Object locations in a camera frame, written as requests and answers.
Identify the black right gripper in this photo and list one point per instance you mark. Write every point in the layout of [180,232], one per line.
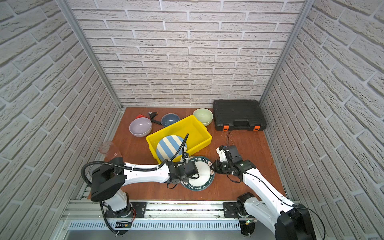
[216,167]

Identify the green rimmed white plate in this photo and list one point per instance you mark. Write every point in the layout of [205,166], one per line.
[205,176]

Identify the yellow plastic bin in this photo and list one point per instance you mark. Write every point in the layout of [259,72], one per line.
[199,137]

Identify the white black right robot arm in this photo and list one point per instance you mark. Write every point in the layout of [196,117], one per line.
[281,216]

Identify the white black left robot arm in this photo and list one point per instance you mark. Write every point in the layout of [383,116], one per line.
[109,177]

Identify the black plastic tool case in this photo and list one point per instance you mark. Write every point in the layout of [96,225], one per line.
[232,115]

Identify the dark blue glazed bowl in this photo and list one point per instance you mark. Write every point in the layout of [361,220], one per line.
[169,119]

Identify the lavender ceramic bowl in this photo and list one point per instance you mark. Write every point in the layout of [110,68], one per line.
[140,127]

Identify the pale green ceramic bowl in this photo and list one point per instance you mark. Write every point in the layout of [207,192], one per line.
[205,116]

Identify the red small object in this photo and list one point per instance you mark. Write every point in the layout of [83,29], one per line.
[139,116]

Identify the clear pink plastic cup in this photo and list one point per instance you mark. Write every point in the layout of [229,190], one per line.
[109,150]

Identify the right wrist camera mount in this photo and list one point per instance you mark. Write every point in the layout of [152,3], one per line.
[229,154]

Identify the black handled tool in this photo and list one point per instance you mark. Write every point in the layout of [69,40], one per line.
[152,116]

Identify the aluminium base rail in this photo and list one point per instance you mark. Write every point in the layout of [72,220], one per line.
[167,216]

